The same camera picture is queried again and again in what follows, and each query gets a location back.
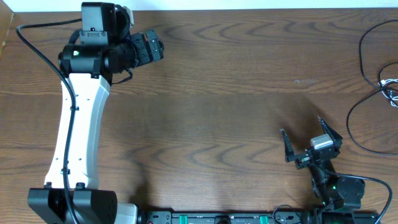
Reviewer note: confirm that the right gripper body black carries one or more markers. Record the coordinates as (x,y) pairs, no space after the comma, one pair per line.
(304,160)

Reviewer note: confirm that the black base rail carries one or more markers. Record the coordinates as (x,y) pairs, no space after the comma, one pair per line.
(283,214)

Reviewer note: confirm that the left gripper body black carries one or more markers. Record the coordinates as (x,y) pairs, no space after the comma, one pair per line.
(150,45)

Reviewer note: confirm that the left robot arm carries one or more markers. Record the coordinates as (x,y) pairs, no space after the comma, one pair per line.
(102,47)

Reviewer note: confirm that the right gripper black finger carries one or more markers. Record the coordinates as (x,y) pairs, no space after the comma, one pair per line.
(335,137)
(289,151)

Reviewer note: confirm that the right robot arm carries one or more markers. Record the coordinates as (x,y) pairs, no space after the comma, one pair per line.
(340,194)

